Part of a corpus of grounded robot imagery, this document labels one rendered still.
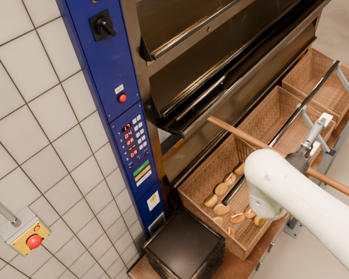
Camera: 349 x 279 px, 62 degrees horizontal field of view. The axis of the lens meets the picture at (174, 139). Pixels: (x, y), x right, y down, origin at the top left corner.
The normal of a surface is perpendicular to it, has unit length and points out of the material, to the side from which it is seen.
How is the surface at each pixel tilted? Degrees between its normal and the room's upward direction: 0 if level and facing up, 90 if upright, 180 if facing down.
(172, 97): 70
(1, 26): 90
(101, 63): 90
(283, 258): 0
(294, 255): 0
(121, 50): 90
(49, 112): 90
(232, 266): 0
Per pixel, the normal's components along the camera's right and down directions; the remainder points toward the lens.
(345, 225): -0.55, -0.62
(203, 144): 0.69, 0.20
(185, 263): -0.07, -0.66
